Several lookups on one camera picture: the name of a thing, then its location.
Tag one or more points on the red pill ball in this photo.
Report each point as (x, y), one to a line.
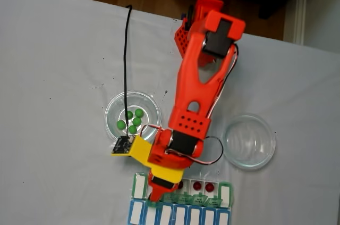
(209, 187)
(181, 185)
(196, 185)

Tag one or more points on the weekly pill organizer box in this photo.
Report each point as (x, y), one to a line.
(194, 214)

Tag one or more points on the clear glass bowl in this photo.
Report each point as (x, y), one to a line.
(117, 105)
(249, 142)

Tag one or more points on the white table cloth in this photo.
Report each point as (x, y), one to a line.
(53, 76)

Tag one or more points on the white door trim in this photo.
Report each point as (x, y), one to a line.
(300, 9)

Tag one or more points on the camera board on yellow mount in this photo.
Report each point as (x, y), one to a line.
(122, 146)

